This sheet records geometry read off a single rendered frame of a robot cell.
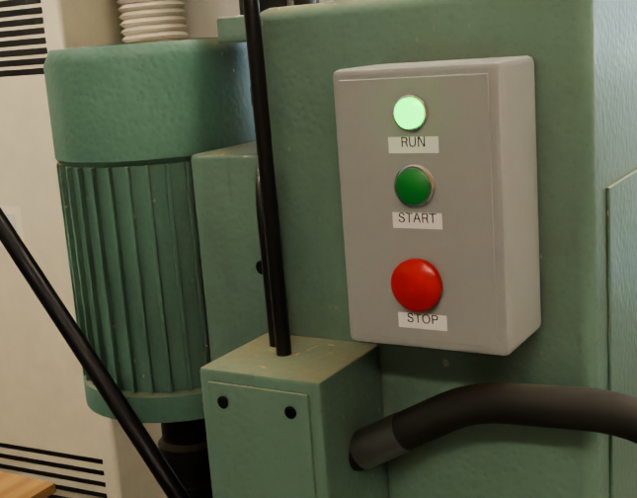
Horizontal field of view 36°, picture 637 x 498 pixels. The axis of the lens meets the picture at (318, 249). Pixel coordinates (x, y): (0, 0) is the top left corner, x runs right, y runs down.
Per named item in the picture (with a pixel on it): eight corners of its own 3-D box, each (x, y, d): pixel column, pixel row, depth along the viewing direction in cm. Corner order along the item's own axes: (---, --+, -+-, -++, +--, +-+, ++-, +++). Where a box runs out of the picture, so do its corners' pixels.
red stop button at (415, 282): (397, 306, 56) (394, 255, 56) (446, 310, 55) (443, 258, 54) (389, 311, 55) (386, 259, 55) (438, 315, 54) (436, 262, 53)
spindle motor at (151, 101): (170, 353, 101) (137, 44, 95) (318, 371, 92) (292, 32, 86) (44, 413, 86) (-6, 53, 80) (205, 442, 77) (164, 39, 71)
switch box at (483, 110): (392, 314, 64) (377, 63, 60) (543, 327, 59) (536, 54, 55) (347, 342, 59) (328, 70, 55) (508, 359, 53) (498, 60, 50)
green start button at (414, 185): (396, 207, 55) (394, 164, 54) (436, 207, 54) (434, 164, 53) (391, 208, 54) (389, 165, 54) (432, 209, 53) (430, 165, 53)
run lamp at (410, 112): (395, 131, 54) (393, 94, 53) (429, 130, 53) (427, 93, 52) (390, 132, 53) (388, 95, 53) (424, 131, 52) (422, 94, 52)
